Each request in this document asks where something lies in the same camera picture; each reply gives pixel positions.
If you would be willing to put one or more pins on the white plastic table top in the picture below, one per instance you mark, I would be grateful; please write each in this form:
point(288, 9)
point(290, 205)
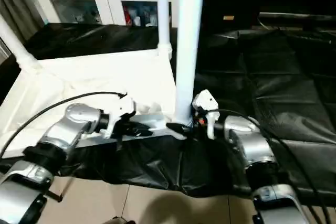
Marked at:
point(78, 82)

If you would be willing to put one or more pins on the white plastic table leg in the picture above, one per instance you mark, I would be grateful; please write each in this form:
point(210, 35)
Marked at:
point(187, 51)
point(164, 11)
point(15, 43)

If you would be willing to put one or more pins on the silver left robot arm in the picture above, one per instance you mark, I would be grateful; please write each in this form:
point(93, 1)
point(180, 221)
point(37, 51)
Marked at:
point(65, 127)

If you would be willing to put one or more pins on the black work surface mat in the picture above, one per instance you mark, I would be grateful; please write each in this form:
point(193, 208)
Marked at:
point(262, 77)

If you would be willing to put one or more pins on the red item in cabinet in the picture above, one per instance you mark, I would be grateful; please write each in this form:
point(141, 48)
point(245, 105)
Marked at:
point(127, 15)

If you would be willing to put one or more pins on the white figurine in cabinet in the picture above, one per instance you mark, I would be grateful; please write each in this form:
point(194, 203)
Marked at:
point(78, 19)

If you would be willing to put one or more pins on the grey metal bar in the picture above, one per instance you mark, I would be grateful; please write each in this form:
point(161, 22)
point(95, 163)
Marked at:
point(302, 16)

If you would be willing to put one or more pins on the grey curtain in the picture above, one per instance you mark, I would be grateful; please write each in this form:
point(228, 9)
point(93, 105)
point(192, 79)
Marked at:
point(15, 6)

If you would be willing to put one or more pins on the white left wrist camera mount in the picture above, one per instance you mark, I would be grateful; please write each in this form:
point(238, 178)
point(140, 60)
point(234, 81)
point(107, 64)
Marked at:
point(122, 106)

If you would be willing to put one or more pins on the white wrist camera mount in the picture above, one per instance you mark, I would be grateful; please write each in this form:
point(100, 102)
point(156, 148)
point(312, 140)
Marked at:
point(208, 103)
point(122, 106)

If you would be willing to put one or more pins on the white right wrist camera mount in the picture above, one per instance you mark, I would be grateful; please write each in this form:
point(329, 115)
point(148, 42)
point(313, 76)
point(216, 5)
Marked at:
point(208, 103)

